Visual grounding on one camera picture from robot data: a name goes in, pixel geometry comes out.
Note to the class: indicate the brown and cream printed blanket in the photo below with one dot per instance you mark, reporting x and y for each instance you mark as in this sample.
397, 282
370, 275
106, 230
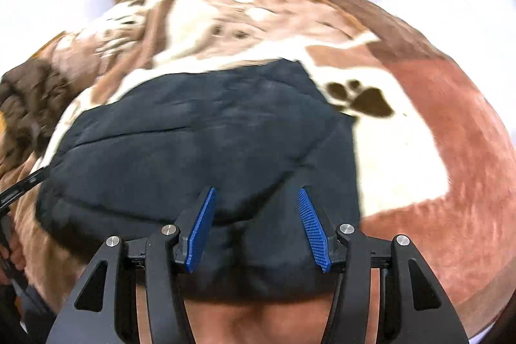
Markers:
423, 126

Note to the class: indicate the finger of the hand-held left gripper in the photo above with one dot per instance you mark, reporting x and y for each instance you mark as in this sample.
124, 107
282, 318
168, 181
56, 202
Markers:
22, 188

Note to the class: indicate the person's left hand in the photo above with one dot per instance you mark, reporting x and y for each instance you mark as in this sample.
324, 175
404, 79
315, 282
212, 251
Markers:
17, 259

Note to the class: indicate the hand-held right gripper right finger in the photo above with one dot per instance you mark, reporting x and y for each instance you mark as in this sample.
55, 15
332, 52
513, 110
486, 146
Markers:
314, 231

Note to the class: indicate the black puffer jacket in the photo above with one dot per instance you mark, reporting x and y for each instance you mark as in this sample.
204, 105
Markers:
201, 134

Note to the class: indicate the dark brown jacket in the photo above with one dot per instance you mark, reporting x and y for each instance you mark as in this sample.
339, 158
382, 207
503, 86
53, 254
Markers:
32, 102

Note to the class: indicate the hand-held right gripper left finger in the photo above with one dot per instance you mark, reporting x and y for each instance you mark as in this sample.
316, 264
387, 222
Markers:
199, 231

